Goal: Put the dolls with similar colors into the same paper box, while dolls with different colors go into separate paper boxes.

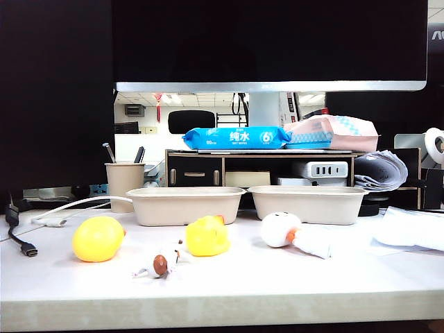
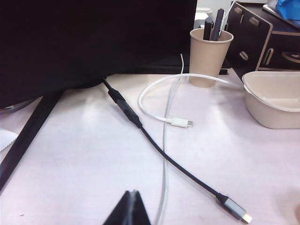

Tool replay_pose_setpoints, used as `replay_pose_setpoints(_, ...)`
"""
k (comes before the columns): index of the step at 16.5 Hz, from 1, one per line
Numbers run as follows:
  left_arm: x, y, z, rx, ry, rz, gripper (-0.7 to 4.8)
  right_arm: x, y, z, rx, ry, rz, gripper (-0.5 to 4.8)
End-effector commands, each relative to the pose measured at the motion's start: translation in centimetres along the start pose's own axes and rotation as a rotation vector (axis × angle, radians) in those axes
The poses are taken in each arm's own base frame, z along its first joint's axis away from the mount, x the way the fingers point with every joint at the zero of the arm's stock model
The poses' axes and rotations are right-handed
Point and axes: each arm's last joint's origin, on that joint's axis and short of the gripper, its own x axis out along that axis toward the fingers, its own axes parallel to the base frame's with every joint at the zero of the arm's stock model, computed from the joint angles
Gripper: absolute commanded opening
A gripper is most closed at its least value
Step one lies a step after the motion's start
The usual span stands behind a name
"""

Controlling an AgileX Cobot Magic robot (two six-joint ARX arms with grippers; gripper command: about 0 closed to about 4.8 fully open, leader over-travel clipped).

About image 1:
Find yellow duck doll orange beak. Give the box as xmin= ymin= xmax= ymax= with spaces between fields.
xmin=185 ymin=214 xmax=232 ymax=257

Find white plush duck doll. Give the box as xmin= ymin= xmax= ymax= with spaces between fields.
xmin=259 ymin=211 xmax=333 ymax=260

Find small white brown dog doll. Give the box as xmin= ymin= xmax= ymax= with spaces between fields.
xmin=131 ymin=239 xmax=191 ymax=280

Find round yellow duck doll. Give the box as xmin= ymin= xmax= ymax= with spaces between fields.
xmin=71 ymin=216 xmax=127 ymax=263

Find cream box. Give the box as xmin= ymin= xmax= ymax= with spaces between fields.
xmin=225 ymin=171 xmax=271 ymax=188

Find beige paper box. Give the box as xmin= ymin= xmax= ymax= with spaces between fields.
xmin=125 ymin=186 xmax=246 ymax=227
xmin=246 ymin=185 xmax=369 ymax=225

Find white flat box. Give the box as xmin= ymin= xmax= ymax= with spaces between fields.
xmin=277 ymin=177 xmax=348 ymax=187

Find blue wet wipes pack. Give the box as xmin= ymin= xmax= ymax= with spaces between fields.
xmin=182 ymin=126 xmax=292 ymax=151

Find wooden desk shelf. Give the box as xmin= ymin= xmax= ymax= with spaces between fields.
xmin=164 ymin=148 xmax=422 ymax=210

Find black office chair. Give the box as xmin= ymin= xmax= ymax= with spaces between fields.
xmin=167 ymin=110 xmax=216 ymax=135

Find red hanging knot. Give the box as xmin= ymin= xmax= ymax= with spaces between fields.
xmin=154 ymin=92 xmax=164 ymax=123

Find white printed carton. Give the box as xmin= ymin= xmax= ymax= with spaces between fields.
xmin=279 ymin=92 xmax=330 ymax=124

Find beige paper cup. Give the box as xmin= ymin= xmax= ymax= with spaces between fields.
xmin=105 ymin=162 xmax=146 ymax=214

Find white charger block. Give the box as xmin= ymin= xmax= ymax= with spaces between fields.
xmin=303 ymin=161 xmax=349 ymax=180

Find pencil with silver tip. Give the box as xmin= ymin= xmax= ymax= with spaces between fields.
xmin=102 ymin=142 xmax=117 ymax=164

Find pink tissue pack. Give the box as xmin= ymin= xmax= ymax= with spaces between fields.
xmin=283 ymin=114 xmax=382 ymax=153

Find large black monitor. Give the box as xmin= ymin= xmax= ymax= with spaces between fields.
xmin=110 ymin=0 xmax=429 ymax=93

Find black round base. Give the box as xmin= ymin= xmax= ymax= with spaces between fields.
xmin=359 ymin=192 xmax=391 ymax=216

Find grey rolled paper stack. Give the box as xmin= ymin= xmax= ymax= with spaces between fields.
xmin=353 ymin=149 xmax=409 ymax=191

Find silver flat tray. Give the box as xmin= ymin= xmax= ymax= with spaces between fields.
xmin=22 ymin=186 xmax=91 ymax=203

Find black AOC monitor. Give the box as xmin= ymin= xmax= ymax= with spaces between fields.
xmin=325 ymin=20 xmax=444 ymax=150

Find dark screen panel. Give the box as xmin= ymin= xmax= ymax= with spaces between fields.
xmin=0 ymin=0 xmax=115 ymax=209

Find grey metal plate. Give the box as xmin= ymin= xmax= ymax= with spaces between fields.
xmin=394 ymin=133 xmax=428 ymax=150

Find white paper sheets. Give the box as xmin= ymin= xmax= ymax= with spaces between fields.
xmin=370 ymin=206 xmax=444 ymax=253

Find white tape roll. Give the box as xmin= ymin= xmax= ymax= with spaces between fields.
xmin=425 ymin=127 xmax=444 ymax=164

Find black tape holder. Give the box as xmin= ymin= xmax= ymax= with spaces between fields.
xmin=418 ymin=166 xmax=444 ymax=211

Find black drawer wooden handle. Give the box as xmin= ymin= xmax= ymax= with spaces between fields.
xmin=168 ymin=157 xmax=223 ymax=187

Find white cable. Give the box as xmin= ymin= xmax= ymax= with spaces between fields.
xmin=30 ymin=195 xmax=135 ymax=228

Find black cable with plug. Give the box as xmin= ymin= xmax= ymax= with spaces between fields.
xmin=5 ymin=199 xmax=38 ymax=258

